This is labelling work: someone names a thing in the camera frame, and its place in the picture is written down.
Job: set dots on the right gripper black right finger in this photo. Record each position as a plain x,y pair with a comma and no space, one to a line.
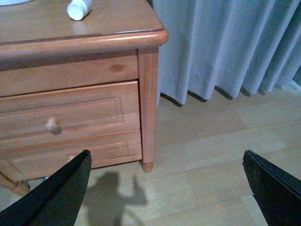
278,193

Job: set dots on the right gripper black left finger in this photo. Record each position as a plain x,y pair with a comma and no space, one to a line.
56,201

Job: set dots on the wooden drawer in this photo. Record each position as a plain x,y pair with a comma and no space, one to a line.
68,114
38,161

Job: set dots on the white medicine bottle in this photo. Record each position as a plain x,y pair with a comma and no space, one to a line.
78,9

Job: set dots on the wooden nightstand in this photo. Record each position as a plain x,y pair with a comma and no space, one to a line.
42,50

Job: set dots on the grey curtain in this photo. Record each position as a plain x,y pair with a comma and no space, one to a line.
234,45

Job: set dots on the white air purifier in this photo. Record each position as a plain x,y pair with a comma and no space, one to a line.
12,2

